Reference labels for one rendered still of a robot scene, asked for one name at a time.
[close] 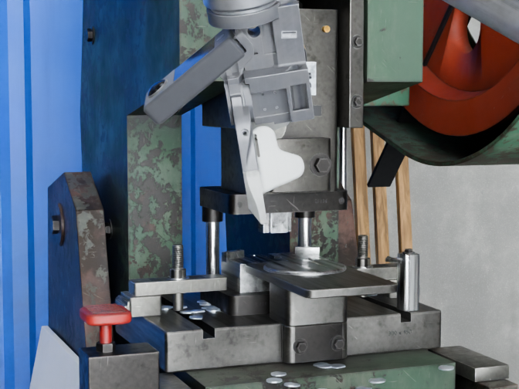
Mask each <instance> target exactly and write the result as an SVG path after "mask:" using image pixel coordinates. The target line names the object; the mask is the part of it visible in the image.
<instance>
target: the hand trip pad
mask: <svg viewBox="0 0 519 389"><path fill-rule="evenodd" d="M80 319H81V320H83V321H84V322H85V323H86V324H87V325H90V326H100V343H112V326H111V325H120V324H126V323H129V322H130V321H131V312H130V311H129V310H128V309H126V308H125V307H123V306H122V305H117V304H116V303H113V304H102V305H90V306H84V307H82V308H80Z"/></svg>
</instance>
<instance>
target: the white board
mask: <svg viewBox="0 0 519 389"><path fill-rule="evenodd" d="M29 389H80V375H79V357H78V356H77V355H76V354H75V353H74V352H73V351H72V350H71V349H70V348H69V347H68V346H67V345H66V344H65V343H64V342H63V341H62V340H61V339H60V338H59V337H58V336H57V335H56V334H55V333H54V332H53V331H52V330H51V329H50V328H49V327H48V326H42V328H41V332H40V336H39V343H38V347H37V352H36V359H35V363H34V368H33V372H32V379H31V384H30V388H29Z"/></svg>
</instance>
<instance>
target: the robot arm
mask: <svg viewBox="0 0 519 389"><path fill-rule="evenodd" d="M443 1H444V2H446V3H448V4H450V5H451V6H453V7H455V8H457V9H459V10H460V11H461V12H464V13H466V14H467V15H469V16H471V17H472V18H474V19H476V20H477V21H479V22H481V23H483V24H484V25H486V26H488V27H490V28H492V29H493V30H495V31H497V32H499V33H500V34H502V35H503V36H506V37H508V38H509V39H511V40H513V41H514V42H516V43H518V44H519V0H443ZM203 4H204V6H205V7H206V8H207V14H208V19H209V24H210V25H211V26H213V27H216V28H219V29H223V30H222V31H220V32H219V33H218V34H217V35H215V36H214V37H213V38H212V39H210V40H209V41H208V42H207V43H206V44H205V45H204V46H202V47H201V48H200V49H199V50H197V51H196V52H195V53H193V54H192V55H191V56H190V57H188V58H187V59H186V60H185V61H184V62H183V63H182V64H181V65H179V66H178V67H177V68H176V69H174V70H173V71H172V72H171V73H169V74H168V75H167V76H166V77H165V78H164V79H162V80H159V81H157V82H156V83H154V84H153V85H152V86H151V88H150V89H149V91H148V92H147V93H146V97H145V102H144V112H145V113H146V114H147V115H148V116H149V117H150V118H151V119H152V120H153V121H154V122H155V123H156V124H162V123H164V122H165V121H166V120H167V119H168V118H169V117H171V116H173V115H175V114H177V113H178V112H179V111H180V110H181V109H182V107H183V106H184V105H185V104H186V103H188V102H189V101H190V100H192V99H193V98H194V97H195V96H197V95H198V94H199V93H200V92H202V91H203V90H204V89H205V88H206V87H207V86H209V85H210V84H211V83H213V82H214V81H215V80H216V79H218V78H219V77H221V78H222V79H223V80H224V87H225V92H226V98H227V103H228V108H229V117H230V122H231V126H232V125H235V129H236V134H237V139H238V144H239V153H240V158H241V163H242V168H243V177H244V182H245V187H246V197H247V201H248V206H249V210H250V211H251V212H252V213H253V214H254V216H255V217H256V218H257V220H258V221H259V222H260V224H261V225H264V224H267V220H266V211H265V206H264V200H263V194H265V193H267V192H268V191H271V190H273V189H275V188H278V187H279V186H282V185H284V184H286V183H288V182H291V181H293V180H295V179H297V178H299V177H300V176H301V175H302V173H303V172H304V162H303V160H302V158H301V157H300V156H298V155H296V154H291V153H288V152H286V151H282V150H281V149H279V147H278V144H277V141H276V134H275V133H274V130H276V129H279V128H281V127H285V126H286V125H287V124H289V123H290V122H291V123H292V122H297V121H302V120H311V119H314V109H313V103H312V96H311V90H310V88H311V82H310V79H312V76H311V73H309V72H308V68H307V64H306V62H307V52H306V48H305V46H304V41H303V34H302V28H301V21H300V10H299V4H298V1H297V0H203ZM254 26H256V28H254V29H249V28H250V27H254ZM255 137H257V140H258V145H259V154H260V157H257V153H256V145H255V139H254V138H255Z"/></svg>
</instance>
